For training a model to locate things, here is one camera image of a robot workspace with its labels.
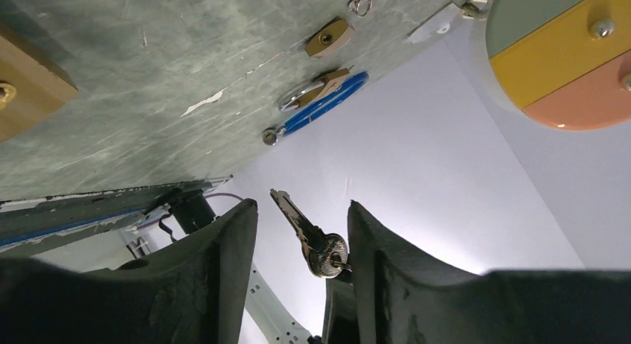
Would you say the round cream drawer cabinet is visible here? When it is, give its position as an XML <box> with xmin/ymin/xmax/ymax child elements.
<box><xmin>462</xmin><ymin>0</ymin><xmax>630</xmax><ymax>131</ymax></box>

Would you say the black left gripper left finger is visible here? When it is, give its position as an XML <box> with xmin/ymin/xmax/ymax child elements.
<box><xmin>1</xmin><ymin>199</ymin><xmax>258</xmax><ymax>343</ymax></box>

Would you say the blue cable lock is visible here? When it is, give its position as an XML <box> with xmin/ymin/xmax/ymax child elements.
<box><xmin>262</xmin><ymin>71</ymin><xmax>369</xmax><ymax>146</ymax></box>

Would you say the plastic card packet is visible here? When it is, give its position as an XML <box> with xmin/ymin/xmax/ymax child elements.
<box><xmin>406</xmin><ymin>3</ymin><xmax>462</xmax><ymax>44</ymax></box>

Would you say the small brass padlock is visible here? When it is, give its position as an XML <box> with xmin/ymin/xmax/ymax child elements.
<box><xmin>304</xmin><ymin>17</ymin><xmax>356</xmax><ymax>58</ymax></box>

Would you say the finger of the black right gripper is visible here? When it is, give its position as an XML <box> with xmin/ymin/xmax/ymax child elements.
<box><xmin>321</xmin><ymin>279</ymin><xmax>360</xmax><ymax>344</ymax></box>

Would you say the dark metal key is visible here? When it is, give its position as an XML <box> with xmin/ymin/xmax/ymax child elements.
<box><xmin>269</xmin><ymin>189</ymin><xmax>352</xmax><ymax>279</ymax></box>

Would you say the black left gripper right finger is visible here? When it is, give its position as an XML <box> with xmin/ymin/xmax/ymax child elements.
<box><xmin>347</xmin><ymin>202</ymin><xmax>630</xmax><ymax>343</ymax></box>

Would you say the medium brass padlock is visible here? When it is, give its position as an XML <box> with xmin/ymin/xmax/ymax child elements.
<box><xmin>278</xmin><ymin>68</ymin><xmax>350</xmax><ymax>112</ymax></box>

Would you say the long shackle brass padlock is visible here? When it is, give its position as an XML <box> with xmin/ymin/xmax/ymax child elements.
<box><xmin>1</xmin><ymin>29</ymin><xmax>78</xmax><ymax>141</ymax></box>

